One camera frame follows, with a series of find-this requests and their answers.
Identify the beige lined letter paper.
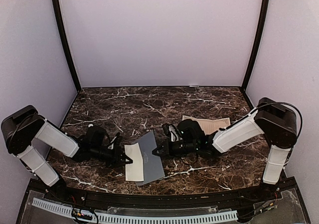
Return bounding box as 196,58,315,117
124,143,144,182

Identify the grey paper envelope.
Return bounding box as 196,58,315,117
136,131,165,186

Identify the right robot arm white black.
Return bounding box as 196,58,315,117
152,98,303,201

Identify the beige letter sheet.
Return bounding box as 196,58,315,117
182,115,231,134

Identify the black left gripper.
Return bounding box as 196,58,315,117
91,145,133,169

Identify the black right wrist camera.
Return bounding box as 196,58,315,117
162,123,180,142

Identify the white slotted cable duct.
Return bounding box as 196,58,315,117
31,198,238,224

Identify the black frame post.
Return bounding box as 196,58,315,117
52,0,82,92
241,0,269,93

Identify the black left frame post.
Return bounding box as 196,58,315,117
52,0,82,92

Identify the black right frame post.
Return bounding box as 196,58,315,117
241,0,269,93

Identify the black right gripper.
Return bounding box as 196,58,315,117
152,137,198,159

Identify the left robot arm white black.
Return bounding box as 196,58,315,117
0,105,133,202

